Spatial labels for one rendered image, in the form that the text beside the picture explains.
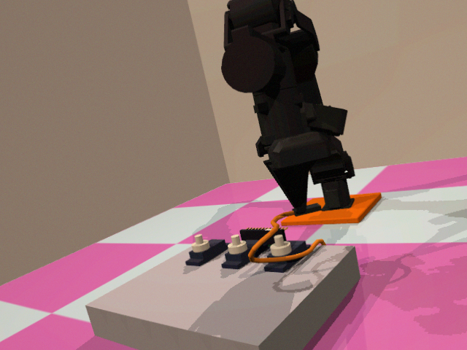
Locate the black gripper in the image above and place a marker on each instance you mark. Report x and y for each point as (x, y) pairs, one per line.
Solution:
(292, 149)

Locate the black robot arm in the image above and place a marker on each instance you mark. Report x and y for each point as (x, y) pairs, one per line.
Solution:
(262, 56)

